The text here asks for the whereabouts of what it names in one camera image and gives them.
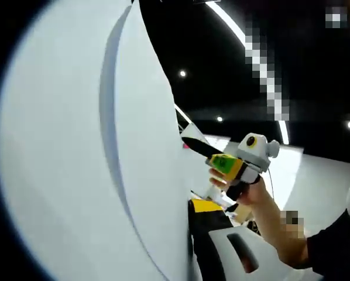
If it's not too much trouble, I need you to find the thin gripper cable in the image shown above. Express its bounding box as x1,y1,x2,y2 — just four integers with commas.
264,168,277,200

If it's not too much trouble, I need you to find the stack of white printing papers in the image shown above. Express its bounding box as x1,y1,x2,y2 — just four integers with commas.
0,0,212,281

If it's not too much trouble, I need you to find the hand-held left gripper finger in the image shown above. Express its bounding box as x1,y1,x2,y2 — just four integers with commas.
188,198,324,281

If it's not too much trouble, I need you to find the person's right hand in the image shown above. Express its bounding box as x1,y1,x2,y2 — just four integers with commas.
208,168,271,206

